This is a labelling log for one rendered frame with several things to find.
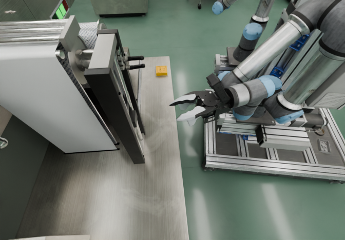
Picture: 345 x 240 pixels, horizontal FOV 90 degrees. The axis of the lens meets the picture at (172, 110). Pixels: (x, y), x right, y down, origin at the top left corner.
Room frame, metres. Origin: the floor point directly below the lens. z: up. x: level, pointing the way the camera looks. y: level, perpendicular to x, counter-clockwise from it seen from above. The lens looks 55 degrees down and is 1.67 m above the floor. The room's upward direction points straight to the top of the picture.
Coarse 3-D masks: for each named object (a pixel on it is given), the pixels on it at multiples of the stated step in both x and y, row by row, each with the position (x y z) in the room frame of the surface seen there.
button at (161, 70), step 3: (156, 66) 0.88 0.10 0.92; (159, 66) 0.88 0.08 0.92; (162, 66) 0.88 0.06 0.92; (165, 66) 0.88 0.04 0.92; (156, 69) 0.85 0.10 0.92; (159, 69) 0.85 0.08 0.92; (162, 69) 0.85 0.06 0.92; (165, 69) 0.85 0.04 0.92; (156, 72) 0.82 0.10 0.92; (159, 72) 0.82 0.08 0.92; (162, 72) 0.82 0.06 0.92; (165, 72) 0.82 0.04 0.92; (159, 75) 0.81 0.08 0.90
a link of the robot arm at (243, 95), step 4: (240, 84) 0.41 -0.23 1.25; (232, 88) 0.39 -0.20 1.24; (236, 88) 0.38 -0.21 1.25; (240, 88) 0.38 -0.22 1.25; (244, 88) 0.38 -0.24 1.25; (236, 92) 0.37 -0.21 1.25; (240, 92) 0.37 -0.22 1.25; (244, 92) 0.37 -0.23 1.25; (248, 92) 0.37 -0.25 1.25; (240, 96) 0.36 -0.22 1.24; (244, 96) 0.36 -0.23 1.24; (248, 96) 0.36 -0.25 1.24; (240, 100) 0.35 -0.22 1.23; (244, 100) 0.35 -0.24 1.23; (248, 100) 0.36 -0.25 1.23; (240, 104) 0.35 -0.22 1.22; (244, 104) 0.35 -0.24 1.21
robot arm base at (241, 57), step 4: (236, 48) 1.14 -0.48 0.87; (240, 48) 1.09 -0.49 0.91; (236, 52) 1.10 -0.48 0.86; (240, 52) 1.08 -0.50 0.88; (244, 52) 1.06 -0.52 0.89; (248, 52) 1.06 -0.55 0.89; (236, 56) 1.08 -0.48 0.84; (240, 56) 1.06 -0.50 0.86; (244, 56) 1.05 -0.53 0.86; (240, 60) 1.05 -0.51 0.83
